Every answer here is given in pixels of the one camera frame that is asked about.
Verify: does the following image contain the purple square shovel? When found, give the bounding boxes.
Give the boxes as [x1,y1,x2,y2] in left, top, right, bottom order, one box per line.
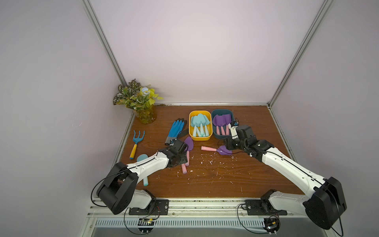
[218,115,226,136]
[224,114,232,135]
[181,164,187,174]
[201,145,233,156]

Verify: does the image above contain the teal plastic storage box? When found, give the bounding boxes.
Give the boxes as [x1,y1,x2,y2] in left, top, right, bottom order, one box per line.
[211,109,238,140]

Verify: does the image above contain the purple pointed shovel top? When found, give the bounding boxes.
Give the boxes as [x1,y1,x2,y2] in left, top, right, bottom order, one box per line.
[212,115,220,135]

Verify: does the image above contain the purple pointed shovel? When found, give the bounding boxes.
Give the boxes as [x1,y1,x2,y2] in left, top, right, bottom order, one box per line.
[184,136,194,166]
[212,115,220,135]

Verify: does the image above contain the yellow plastic storage box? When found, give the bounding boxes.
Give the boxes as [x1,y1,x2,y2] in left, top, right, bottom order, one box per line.
[189,110,213,141]

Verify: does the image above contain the teal shovel sideways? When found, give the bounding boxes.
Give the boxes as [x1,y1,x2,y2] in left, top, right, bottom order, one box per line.
[204,115,210,137]

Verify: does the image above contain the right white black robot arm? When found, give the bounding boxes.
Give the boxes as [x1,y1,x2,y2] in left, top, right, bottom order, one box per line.
[225,125,347,230]

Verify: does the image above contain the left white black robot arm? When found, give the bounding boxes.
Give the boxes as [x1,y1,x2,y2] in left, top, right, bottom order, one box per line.
[96,140,188,215]

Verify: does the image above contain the purple pointed shovel lower left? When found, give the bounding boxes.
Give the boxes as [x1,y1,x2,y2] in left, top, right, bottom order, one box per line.
[184,136,194,166]

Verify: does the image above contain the blue grey gardening glove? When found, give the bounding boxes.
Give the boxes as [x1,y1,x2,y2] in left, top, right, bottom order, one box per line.
[165,118,189,145]

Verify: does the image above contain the artificial plant in glass vase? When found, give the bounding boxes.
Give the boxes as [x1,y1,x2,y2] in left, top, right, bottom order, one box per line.
[113,79,163,124]

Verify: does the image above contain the left small circuit board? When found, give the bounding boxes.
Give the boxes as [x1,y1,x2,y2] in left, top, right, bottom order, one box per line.
[137,218,156,235]

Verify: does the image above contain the small circuit board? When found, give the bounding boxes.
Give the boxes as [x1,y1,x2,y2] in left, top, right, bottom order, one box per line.
[137,218,156,235]
[263,216,281,235]

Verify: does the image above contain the right small circuit board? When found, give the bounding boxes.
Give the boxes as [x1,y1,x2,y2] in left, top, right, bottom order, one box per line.
[263,216,281,235]

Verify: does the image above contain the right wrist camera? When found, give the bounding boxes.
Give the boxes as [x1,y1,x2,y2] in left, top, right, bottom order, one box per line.
[228,120,239,139]

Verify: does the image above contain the blue rake yellow handle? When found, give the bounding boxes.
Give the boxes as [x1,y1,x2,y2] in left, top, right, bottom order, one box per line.
[129,130,145,160]

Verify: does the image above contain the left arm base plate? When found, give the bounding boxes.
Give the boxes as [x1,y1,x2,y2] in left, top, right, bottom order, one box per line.
[128,199,169,216]

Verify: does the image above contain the aluminium front rail frame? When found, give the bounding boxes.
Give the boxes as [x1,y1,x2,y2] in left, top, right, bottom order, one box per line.
[79,198,335,237]

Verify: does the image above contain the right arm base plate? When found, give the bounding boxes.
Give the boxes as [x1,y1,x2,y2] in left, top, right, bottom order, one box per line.
[242,199,288,216]

